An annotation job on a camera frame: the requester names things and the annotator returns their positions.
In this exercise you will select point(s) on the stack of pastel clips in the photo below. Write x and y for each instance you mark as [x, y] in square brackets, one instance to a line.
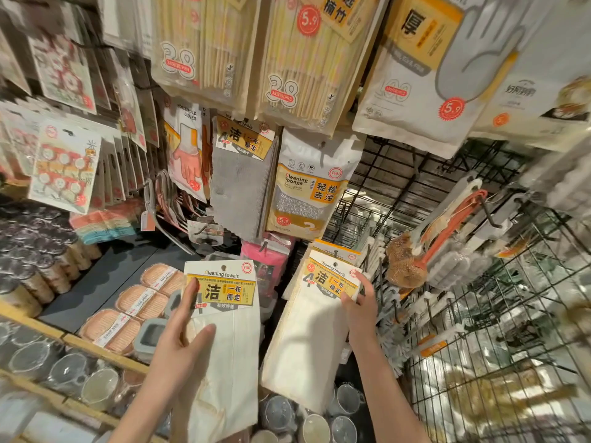
[106, 223]

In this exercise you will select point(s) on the person's right forearm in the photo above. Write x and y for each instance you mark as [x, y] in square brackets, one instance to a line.
[388, 396]

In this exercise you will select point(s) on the row of white brushes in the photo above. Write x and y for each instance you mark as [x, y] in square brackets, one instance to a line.
[455, 267]

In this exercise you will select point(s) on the grey cleaning cloth pack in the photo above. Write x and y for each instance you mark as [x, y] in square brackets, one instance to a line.
[240, 189]

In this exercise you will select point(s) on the row of hook cards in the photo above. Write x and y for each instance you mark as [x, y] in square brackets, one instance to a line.
[64, 166]

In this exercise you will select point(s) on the grey rimmed container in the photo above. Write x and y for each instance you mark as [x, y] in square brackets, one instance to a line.
[172, 303]
[148, 339]

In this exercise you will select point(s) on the household rubber gloves pack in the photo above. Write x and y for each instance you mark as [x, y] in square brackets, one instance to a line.
[184, 147]

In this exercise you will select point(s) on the person's left forearm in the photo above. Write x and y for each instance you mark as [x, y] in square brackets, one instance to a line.
[147, 415]

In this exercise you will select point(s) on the bamboo chopsticks pack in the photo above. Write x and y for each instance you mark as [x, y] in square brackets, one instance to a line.
[307, 59]
[205, 46]

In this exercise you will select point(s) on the person's right thumb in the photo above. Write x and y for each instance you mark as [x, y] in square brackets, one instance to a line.
[348, 305]

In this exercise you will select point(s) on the person's left thumb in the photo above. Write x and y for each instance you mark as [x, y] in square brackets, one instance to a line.
[204, 340]

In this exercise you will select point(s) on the row of hanging packets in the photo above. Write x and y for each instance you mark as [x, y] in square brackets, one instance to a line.
[131, 101]

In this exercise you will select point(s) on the white cleaning towel pack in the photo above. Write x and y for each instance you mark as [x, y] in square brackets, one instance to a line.
[339, 250]
[307, 336]
[228, 359]

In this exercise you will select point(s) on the group of clear cups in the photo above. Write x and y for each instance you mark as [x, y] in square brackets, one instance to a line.
[307, 417]

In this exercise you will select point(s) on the person's right hand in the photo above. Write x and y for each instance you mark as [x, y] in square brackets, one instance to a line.
[362, 316]

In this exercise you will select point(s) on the pink cloth pack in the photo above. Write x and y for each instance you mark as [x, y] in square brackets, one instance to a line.
[268, 258]

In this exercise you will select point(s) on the person's left hand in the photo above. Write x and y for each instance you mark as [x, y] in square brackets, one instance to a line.
[178, 350]

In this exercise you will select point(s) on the wooden shelf rail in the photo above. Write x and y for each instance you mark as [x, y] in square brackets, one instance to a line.
[87, 348]

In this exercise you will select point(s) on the cleaning sponge pack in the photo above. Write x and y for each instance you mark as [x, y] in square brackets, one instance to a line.
[309, 179]

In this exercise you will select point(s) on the white disposable gloves pack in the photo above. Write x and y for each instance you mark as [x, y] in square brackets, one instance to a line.
[429, 73]

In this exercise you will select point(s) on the red print sticker card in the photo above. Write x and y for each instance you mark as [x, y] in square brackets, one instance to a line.
[62, 71]

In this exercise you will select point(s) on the white hook card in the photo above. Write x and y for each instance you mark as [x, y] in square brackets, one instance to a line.
[205, 231]

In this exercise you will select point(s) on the group of glass mugs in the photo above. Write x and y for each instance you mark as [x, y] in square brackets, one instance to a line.
[64, 369]

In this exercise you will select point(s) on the group of lidded glass jars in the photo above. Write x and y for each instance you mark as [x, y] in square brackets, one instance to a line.
[39, 262]

